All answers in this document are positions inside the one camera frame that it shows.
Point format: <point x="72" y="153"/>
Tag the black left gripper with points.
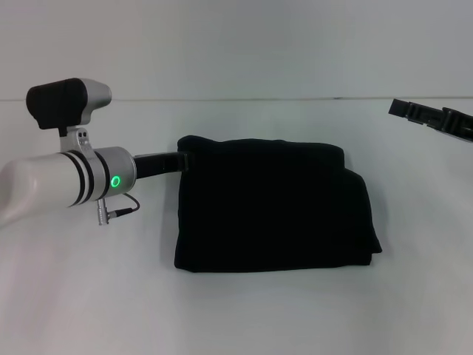
<point x="159" y="164"/>

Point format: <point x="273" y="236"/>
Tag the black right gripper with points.
<point x="460" y="124"/>

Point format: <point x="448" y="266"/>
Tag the black shirt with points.
<point x="277" y="207"/>

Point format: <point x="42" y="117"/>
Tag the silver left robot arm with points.
<point x="44" y="181"/>

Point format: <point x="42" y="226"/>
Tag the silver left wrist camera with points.
<point x="59" y="103"/>

